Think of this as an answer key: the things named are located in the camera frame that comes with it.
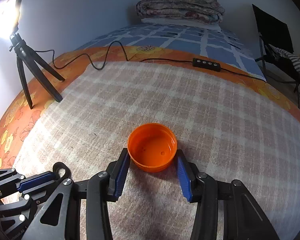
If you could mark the blue checked bed sheet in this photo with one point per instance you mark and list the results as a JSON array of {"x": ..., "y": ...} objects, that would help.
[{"x": 165, "y": 38}]

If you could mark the black mini tripod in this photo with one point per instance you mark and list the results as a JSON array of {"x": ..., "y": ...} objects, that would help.
[{"x": 25, "y": 62}]

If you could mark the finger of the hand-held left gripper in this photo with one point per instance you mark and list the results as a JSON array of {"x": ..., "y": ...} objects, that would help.
[
  {"x": 36, "y": 182},
  {"x": 10, "y": 206}
]

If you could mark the orange plastic lid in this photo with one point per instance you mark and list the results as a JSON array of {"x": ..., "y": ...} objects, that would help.
[{"x": 152, "y": 147}]

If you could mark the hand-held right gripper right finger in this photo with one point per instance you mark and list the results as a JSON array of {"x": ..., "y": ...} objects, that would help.
[{"x": 183, "y": 180}]

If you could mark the orange floral bed sheet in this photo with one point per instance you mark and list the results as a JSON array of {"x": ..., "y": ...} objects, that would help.
[{"x": 20, "y": 120}]

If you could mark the folded floral quilt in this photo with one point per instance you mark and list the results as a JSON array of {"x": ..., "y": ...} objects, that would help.
[{"x": 180, "y": 6}]

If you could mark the beige plaid blanket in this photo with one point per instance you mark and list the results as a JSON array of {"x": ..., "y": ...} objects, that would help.
[{"x": 165, "y": 97}]

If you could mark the striped cloth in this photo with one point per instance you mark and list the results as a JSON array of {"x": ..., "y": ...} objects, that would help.
[{"x": 298, "y": 61}]

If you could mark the black folding chair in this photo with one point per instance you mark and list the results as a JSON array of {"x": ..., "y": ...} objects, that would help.
[{"x": 273, "y": 27}]

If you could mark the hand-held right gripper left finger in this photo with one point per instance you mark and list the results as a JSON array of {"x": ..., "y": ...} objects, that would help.
[{"x": 121, "y": 177}]

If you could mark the black inline switch box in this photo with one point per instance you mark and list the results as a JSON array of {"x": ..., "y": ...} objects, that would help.
[{"x": 207, "y": 63}]

